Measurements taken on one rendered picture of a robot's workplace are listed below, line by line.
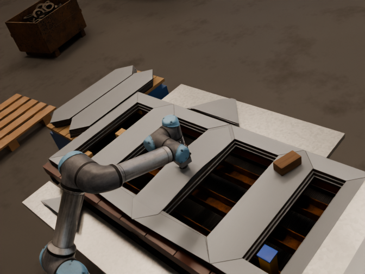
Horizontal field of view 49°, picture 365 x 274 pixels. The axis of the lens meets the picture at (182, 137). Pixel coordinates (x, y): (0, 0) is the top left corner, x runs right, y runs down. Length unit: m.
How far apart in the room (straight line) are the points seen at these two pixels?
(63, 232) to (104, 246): 0.45
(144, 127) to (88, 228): 0.65
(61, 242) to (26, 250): 1.61
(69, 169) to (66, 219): 0.21
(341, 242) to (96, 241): 1.20
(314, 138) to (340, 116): 1.38
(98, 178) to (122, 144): 0.84
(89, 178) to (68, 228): 0.28
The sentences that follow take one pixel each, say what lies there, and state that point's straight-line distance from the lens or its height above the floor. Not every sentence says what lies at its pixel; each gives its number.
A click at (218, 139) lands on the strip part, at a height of 0.87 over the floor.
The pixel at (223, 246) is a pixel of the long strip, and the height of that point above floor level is 0.87.
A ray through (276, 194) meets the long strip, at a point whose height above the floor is 0.87.
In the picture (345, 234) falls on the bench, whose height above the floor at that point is 1.05.
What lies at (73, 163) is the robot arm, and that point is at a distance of 1.54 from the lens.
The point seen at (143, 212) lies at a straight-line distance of 1.87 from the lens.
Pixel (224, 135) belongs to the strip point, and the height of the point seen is 0.87.
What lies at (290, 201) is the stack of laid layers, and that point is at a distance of 1.81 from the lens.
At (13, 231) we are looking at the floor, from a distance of 3.50.
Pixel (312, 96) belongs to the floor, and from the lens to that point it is 3.84.
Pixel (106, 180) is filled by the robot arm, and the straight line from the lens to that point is 1.47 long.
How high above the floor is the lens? 2.23
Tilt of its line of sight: 38 degrees down
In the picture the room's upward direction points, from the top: 16 degrees counter-clockwise
